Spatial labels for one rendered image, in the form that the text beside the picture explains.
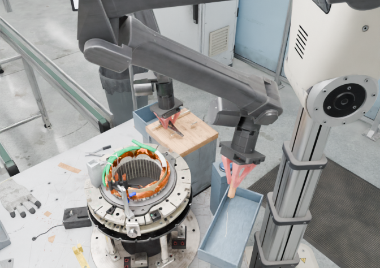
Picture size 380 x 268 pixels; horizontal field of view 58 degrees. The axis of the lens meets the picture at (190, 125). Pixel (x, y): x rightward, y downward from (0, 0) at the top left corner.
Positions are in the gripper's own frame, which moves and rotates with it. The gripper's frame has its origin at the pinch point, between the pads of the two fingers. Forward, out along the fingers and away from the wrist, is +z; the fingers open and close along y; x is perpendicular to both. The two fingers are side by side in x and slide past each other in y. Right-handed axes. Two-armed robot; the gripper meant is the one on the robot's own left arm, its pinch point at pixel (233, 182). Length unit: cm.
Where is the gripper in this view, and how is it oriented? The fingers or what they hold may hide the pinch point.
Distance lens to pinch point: 86.5
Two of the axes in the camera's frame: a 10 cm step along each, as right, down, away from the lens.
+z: -2.0, 9.4, 2.8
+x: 7.8, -0.2, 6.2
